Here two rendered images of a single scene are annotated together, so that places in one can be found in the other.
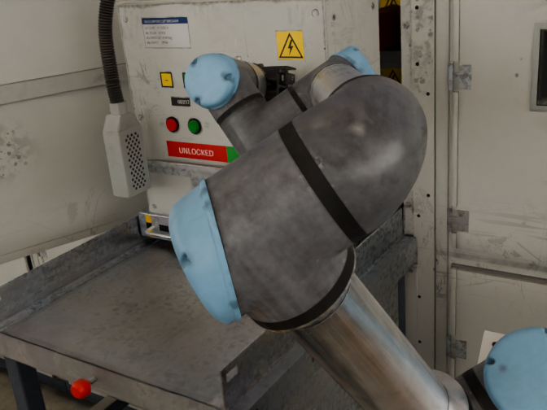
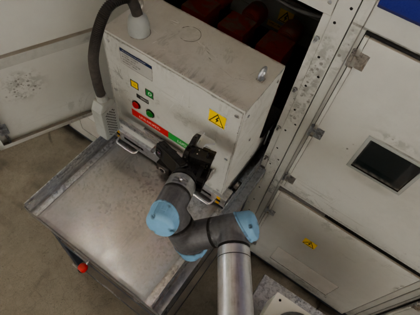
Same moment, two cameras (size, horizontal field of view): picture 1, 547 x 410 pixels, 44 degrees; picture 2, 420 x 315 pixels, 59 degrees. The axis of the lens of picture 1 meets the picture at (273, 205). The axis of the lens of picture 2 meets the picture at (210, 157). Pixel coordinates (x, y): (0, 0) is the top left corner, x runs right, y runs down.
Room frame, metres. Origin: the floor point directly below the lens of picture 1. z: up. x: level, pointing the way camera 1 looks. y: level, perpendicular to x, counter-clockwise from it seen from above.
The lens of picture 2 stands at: (0.61, 0.03, 2.11)
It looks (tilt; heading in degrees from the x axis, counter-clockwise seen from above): 57 degrees down; 352
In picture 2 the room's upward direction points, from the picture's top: 11 degrees clockwise
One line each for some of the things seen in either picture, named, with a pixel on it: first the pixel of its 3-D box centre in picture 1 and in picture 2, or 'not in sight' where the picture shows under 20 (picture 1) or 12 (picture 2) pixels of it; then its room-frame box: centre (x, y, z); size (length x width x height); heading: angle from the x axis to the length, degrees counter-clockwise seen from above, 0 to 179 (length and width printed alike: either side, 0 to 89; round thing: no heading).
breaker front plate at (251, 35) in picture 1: (222, 124); (167, 123); (1.34, 0.09, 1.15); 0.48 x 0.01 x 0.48; 56
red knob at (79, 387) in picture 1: (85, 386); (84, 265); (0.96, 0.34, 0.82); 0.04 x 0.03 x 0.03; 146
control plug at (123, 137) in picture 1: (127, 153); (106, 115); (1.40, 0.30, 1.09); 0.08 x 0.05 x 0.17; 146
